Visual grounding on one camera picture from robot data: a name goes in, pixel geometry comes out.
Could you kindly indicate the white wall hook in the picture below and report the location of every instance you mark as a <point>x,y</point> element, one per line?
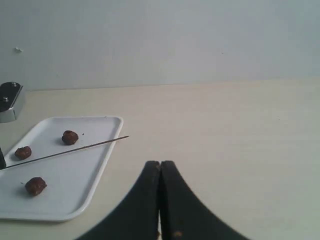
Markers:
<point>18,50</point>

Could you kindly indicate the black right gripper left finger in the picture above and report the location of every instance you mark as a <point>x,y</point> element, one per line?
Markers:
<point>137,216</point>

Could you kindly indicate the red berry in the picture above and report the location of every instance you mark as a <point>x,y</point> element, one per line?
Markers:
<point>35,186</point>
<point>23,153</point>
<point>69,137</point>

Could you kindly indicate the white plastic tray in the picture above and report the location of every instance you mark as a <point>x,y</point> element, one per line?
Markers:
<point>71,178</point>

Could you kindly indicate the thin metal skewer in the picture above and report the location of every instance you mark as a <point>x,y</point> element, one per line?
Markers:
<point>67,152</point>

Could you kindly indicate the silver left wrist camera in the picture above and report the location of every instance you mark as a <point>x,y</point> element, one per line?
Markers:
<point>12,99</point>

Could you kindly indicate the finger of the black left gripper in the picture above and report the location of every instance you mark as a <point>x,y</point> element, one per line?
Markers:
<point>2,160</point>

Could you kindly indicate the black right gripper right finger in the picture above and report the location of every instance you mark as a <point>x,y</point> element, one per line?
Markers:
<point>182,215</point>

